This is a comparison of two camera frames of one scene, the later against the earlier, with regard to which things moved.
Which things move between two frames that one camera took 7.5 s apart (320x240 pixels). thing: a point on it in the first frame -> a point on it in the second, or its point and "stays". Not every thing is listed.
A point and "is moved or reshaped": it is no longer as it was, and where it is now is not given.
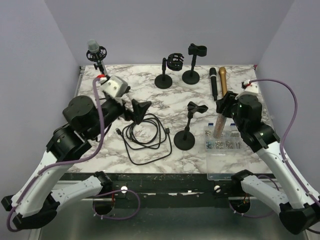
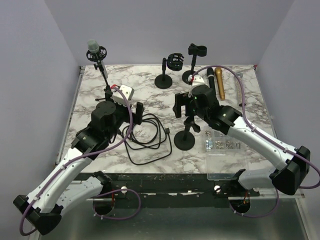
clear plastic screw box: [226, 155] stays
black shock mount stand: [174, 62] stays
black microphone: [213, 74] is moved or reshaped
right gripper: [229, 98] -> [181, 99]
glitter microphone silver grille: [220, 121] is moved or reshaped
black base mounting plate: [162, 190] stays
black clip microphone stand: [191, 77] stays
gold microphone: [222, 71] is moved or reshaped
